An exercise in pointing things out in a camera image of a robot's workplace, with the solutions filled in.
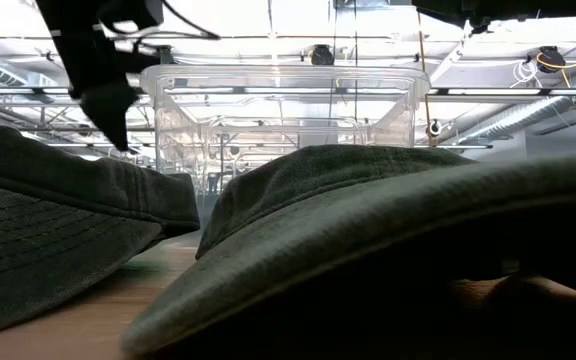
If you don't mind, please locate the dark green baseball cap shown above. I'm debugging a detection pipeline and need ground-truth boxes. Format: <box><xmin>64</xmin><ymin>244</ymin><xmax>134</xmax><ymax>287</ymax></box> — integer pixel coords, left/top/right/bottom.
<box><xmin>120</xmin><ymin>143</ymin><xmax>576</xmax><ymax>360</ymax></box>

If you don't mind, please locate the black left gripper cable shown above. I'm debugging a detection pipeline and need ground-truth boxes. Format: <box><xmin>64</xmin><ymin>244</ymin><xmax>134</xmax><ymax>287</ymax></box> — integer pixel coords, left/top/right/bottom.
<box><xmin>137</xmin><ymin>0</ymin><xmax>221</xmax><ymax>41</ymax></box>

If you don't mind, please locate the black baseball cap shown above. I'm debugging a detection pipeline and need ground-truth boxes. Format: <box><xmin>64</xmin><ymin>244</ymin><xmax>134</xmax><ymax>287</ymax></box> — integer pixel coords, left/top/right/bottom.
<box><xmin>0</xmin><ymin>123</ymin><xmax>202</xmax><ymax>341</ymax></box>

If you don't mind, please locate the clear plastic bin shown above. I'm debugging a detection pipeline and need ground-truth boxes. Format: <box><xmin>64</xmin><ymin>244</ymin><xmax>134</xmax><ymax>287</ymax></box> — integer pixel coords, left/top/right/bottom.
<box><xmin>140</xmin><ymin>63</ymin><xmax>432</xmax><ymax>226</ymax></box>

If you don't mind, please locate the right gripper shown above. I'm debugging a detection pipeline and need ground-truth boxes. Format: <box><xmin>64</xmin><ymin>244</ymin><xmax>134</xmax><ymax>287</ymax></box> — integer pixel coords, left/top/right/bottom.
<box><xmin>411</xmin><ymin>0</ymin><xmax>576</xmax><ymax>36</ymax></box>

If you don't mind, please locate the black ceiling cable reel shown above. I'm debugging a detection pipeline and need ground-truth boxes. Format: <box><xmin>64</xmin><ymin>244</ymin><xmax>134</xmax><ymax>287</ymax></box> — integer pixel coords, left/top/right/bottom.
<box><xmin>536</xmin><ymin>45</ymin><xmax>567</xmax><ymax>75</ymax></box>
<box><xmin>309</xmin><ymin>43</ymin><xmax>336</xmax><ymax>67</ymax></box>

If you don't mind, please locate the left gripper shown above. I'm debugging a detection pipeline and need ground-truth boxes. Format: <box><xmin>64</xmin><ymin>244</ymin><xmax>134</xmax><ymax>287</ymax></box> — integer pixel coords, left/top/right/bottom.
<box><xmin>35</xmin><ymin>0</ymin><xmax>162</xmax><ymax>152</ymax></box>

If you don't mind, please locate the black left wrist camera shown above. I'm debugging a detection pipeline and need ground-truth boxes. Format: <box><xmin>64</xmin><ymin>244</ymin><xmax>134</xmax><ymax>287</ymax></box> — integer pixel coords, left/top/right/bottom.
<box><xmin>97</xmin><ymin>0</ymin><xmax>165</xmax><ymax>32</ymax></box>

